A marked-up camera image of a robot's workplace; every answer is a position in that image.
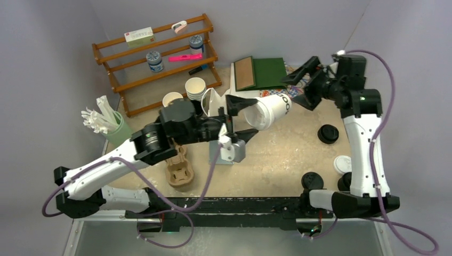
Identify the white green box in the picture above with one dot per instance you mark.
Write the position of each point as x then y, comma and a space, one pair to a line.
139, 37

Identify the stacked black cup lids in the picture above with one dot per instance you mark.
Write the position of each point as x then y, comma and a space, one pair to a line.
344, 182

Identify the right blue white jar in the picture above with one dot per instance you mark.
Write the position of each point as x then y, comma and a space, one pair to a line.
196, 43

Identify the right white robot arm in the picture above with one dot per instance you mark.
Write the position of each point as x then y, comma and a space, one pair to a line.
362, 115

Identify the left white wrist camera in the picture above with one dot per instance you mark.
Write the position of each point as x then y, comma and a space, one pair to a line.
231, 151

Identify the brown pulp cup carrier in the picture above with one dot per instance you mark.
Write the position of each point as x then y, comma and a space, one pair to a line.
179, 171

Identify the checkered patterned paper bag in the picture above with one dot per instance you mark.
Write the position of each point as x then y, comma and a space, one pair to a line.
289, 90

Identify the left blue white jar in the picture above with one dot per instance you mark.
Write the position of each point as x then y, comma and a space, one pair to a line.
155, 62

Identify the white cup lid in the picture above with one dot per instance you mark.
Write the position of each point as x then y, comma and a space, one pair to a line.
259, 116
342, 164

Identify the blue white jar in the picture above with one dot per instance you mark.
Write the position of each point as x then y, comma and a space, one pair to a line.
196, 43
155, 62

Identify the black blue marker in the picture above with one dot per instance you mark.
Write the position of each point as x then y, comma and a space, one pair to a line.
198, 69

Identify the white cup stack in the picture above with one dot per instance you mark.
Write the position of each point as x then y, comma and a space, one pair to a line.
195, 88
171, 96

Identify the green straw holder cup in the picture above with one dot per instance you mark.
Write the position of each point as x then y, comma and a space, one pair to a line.
120, 134

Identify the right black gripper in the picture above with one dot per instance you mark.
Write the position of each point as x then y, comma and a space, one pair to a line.
309, 68

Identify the black cup lid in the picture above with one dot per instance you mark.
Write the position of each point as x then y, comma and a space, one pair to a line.
328, 134
312, 180

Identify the pink marker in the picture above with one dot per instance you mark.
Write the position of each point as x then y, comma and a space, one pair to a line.
187, 57

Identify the single white paper cup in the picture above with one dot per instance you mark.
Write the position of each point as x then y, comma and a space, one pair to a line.
278, 104

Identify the wooden shelf rack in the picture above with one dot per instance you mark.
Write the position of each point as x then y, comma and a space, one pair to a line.
139, 58

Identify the white wrapped straws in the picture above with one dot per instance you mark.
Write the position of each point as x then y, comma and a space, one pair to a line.
103, 121

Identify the green paper bag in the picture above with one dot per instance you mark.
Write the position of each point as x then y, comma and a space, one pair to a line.
268, 72

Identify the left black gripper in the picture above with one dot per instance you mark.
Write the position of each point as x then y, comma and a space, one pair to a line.
234, 105

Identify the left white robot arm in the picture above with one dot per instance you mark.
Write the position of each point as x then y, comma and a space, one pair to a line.
85, 190

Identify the pink white stapler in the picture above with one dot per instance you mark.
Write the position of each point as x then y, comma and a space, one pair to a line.
179, 27

